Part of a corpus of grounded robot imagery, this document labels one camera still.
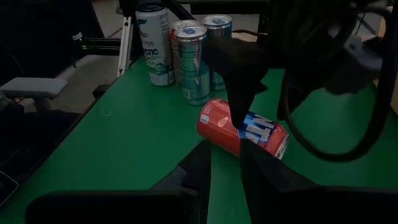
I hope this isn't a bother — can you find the silver blue Red Bull can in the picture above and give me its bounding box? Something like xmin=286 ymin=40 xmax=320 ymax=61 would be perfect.
xmin=201 ymin=14 xmax=233 ymax=91
xmin=174 ymin=24 xmax=212 ymax=106

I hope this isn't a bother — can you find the black left wrist camera cable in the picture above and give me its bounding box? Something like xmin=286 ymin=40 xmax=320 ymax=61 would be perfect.
xmin=275 ymin=0 xmax=398 ymax=163

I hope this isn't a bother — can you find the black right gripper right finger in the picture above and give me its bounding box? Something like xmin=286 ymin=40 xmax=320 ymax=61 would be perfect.
xmin=239 ymin=138 xmax=320 ymax=224

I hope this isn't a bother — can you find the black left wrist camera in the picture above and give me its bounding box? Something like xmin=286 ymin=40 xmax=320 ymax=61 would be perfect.
xmin=325 ymin=30 xmax=385 ymax=96

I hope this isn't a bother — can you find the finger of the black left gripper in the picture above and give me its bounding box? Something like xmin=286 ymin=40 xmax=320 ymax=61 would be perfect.
xmin=203 ymin=39 xmax=270 ymax=130

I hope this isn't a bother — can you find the red Fanta soda can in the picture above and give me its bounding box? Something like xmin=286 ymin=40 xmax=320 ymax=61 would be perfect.
xmin=196 ymin=97 xmax=290 ymax=161
xmin=169 ymin=19 xmax=202 ymax=85

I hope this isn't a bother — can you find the grey padded stool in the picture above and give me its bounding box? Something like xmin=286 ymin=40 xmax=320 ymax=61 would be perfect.
xmin=0 ymin=77 xmax=69 ymax=113

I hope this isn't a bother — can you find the white aluminium frame post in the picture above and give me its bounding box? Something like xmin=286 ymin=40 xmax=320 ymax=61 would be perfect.
xmin=116 ymin=16 xmax=134 ymax=78

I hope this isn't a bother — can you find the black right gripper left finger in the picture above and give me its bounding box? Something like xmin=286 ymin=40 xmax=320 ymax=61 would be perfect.
xmin=151 ymin=139 xmax=213 ymax=224

